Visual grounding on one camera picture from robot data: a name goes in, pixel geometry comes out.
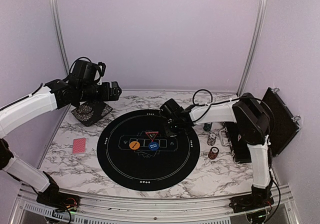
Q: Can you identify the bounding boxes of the red playing card deck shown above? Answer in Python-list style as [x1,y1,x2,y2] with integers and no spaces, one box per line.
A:
[72,137,87,155]

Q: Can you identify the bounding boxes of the orange big blind button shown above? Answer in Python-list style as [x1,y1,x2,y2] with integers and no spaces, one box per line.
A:
[129,141,141,151]

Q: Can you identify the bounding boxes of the white red chip stack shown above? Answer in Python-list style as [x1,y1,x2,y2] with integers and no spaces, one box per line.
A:
[207,132,217,146]

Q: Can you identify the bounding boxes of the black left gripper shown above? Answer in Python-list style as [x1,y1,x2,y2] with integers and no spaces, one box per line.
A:
[78,81,121,103]

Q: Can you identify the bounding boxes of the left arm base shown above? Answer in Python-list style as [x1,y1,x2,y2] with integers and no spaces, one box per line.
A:
[36,183,80,212]

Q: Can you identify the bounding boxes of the black floral patterned pouch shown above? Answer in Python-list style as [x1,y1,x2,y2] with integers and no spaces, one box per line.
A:
[71,101,113,127]

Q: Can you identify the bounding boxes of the blue small blind button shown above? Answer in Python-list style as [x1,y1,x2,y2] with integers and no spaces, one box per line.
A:
[148,141,160,151]

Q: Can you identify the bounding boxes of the green poker chip stack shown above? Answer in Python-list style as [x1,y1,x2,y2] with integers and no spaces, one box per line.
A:
[203,122,213,132]

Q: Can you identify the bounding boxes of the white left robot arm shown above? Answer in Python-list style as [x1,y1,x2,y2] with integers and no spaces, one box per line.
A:
[0,56,122,207]

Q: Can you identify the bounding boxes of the round black poker mat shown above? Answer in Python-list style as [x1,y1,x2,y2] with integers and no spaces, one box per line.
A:
[96,109,200,192]

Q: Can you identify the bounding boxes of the red triangular all-in marker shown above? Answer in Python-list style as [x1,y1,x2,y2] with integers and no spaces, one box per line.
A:
[145,131,159,141]

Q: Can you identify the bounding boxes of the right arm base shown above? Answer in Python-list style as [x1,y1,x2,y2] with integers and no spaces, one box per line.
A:
[229,191,275,213]

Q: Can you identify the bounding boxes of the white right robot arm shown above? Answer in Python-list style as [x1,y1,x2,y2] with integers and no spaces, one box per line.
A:
[159,93,274,208]

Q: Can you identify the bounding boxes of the black poker chip case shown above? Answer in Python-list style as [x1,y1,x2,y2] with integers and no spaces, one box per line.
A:
[222,87,301,164]

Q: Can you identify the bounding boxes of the red brown chip stack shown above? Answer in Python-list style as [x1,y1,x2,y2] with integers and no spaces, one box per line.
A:
[208,146,220,160]

